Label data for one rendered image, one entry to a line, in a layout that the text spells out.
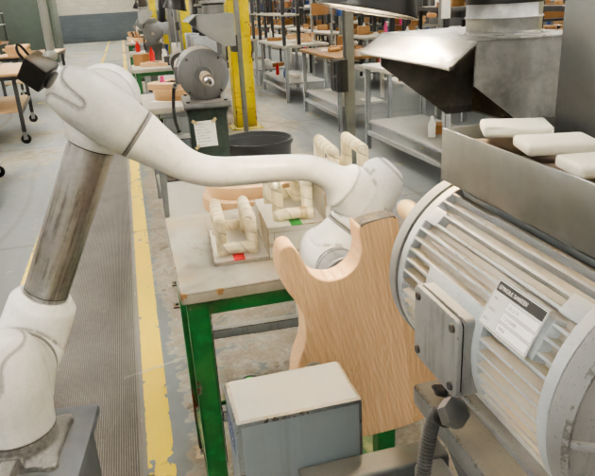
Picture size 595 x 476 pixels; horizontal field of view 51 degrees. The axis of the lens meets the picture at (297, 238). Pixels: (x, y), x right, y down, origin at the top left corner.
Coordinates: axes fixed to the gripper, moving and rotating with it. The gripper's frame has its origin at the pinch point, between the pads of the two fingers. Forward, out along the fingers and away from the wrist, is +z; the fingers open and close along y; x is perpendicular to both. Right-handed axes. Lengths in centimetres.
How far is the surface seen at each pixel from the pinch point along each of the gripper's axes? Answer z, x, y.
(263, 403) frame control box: 24.1, 9.8, 24.7
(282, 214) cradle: -67, -1, 2
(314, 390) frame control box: 23.5, 9.1, 18.1
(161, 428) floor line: -128, -101, 55
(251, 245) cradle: -68, -8, 12
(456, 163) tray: 26.9, 35.4, -1.9
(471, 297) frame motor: 38.2, 25.4, 3.2
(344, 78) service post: -184, 10, -58
